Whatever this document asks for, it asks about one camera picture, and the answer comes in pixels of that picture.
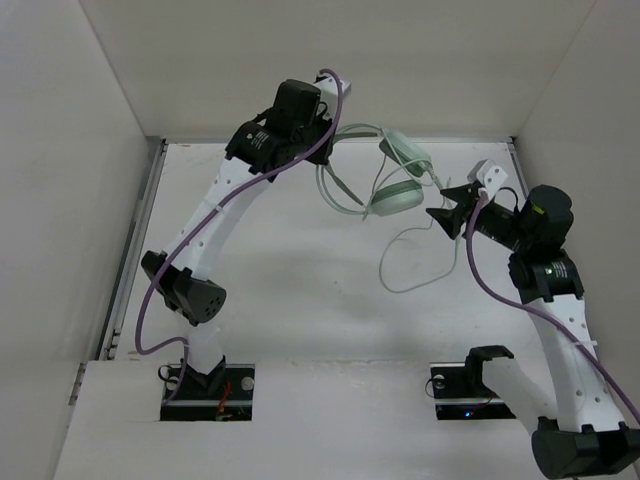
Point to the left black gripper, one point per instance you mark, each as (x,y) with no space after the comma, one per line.
(321,155)

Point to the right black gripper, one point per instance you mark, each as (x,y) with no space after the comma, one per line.
(453,218)

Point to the mint green headphones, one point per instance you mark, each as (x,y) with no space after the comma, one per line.
(406,171)

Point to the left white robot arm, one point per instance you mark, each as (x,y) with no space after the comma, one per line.
(299,126)

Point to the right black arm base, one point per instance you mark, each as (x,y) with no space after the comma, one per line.
(457,398)

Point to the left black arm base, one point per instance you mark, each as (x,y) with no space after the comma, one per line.
(228,397)

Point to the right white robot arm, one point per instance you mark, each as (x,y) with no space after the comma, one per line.
(577,430)

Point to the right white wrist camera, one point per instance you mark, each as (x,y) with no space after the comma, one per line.
(489,176)

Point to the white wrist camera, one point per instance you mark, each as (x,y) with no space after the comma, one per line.
(328,87)
(489,176)

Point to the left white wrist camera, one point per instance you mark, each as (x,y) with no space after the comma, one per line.
(328,87)

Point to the right aluminium rail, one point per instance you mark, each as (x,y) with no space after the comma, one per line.
(512,148)

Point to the aluminium rail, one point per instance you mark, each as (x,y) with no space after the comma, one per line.
(512,148)
(125,276)

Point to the left aluminium rail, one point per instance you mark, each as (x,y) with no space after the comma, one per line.
(125,276)

